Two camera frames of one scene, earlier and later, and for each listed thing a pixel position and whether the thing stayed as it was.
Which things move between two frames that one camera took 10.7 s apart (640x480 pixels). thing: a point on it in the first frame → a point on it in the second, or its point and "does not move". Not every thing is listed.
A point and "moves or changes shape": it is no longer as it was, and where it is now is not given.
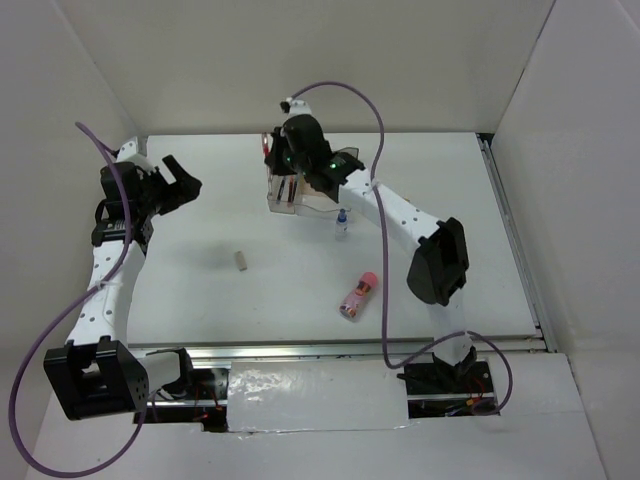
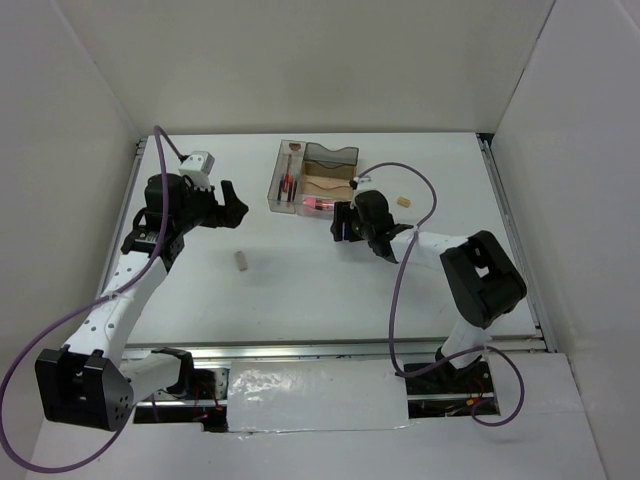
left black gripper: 183,190 → 230,215
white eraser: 240,260 does not move
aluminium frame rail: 518,237 does not move
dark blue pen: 281,190 does not move
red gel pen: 266,147 moves or changes shape
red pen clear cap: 290,193 does not move
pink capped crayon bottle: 354,301 → 321,204
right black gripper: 274,160 → 344,213
